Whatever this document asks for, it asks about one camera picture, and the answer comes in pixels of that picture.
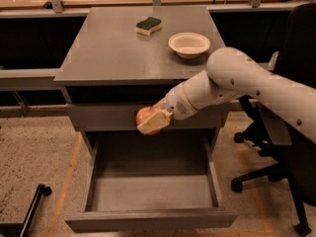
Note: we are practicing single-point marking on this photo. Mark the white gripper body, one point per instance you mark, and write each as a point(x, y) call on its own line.
point(177, 103)

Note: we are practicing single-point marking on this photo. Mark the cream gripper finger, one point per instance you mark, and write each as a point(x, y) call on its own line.
point(157, 120)
point(157, 106)

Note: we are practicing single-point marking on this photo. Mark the red apple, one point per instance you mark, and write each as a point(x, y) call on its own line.
point(141, 116)

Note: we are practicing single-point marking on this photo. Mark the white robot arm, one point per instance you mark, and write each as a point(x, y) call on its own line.
point(229, 74)

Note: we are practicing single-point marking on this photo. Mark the grey drawer cabinet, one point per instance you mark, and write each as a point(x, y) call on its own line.
point(111, 63)

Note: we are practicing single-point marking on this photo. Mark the open grey middle drawer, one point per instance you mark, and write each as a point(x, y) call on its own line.
point(159, 182)

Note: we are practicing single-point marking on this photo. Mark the closed grey top drawer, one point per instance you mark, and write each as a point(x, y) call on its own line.
point(121, 116)

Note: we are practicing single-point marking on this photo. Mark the white paper bowl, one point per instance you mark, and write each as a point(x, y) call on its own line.
point(189, 45)

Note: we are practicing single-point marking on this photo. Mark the green and yellow sponge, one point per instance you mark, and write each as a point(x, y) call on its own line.
point(148, 26)

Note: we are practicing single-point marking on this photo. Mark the black office chair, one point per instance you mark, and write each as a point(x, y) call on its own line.
point(295, 154)

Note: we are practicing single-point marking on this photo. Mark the black stand leg with wheel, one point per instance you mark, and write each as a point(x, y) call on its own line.
point(22, 229)

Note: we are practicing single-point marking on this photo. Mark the grey metal desk frame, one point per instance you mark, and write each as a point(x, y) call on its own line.
point(36, 34)

